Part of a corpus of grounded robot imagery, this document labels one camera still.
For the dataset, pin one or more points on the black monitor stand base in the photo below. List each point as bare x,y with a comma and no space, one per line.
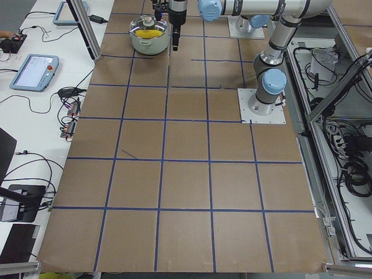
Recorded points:
21,203

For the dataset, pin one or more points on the black power adapter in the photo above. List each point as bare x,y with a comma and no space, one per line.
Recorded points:
97,19

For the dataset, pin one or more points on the near teach pendant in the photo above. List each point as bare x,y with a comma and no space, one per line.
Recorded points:
35,73

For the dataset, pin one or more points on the pale green cooking pot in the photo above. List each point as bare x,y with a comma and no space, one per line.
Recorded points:
151,46

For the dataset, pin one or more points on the teach pendant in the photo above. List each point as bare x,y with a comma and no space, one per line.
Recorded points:
35,73
63,16

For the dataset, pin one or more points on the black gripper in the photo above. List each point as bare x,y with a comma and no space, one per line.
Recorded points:
177,15

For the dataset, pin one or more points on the brown paper table cover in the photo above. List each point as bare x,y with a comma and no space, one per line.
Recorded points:
162,175

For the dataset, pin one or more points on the glass pot lid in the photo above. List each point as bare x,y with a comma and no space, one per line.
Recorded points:
146,22

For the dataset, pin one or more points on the aluminium frame post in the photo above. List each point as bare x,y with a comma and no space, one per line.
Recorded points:
81,18

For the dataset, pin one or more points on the small circuit board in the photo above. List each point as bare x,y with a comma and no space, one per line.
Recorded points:
74,108
67,130

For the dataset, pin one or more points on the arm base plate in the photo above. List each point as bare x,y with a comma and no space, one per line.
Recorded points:
254,112
258,34

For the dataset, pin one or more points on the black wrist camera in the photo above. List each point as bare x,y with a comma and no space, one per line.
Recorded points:
160,7

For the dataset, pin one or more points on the yellow corn cob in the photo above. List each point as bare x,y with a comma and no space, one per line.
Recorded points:
148,34

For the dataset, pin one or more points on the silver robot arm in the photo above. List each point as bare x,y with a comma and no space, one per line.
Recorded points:
283,18
248,24

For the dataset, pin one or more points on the far teach pendant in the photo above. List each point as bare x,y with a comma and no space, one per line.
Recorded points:
63,16

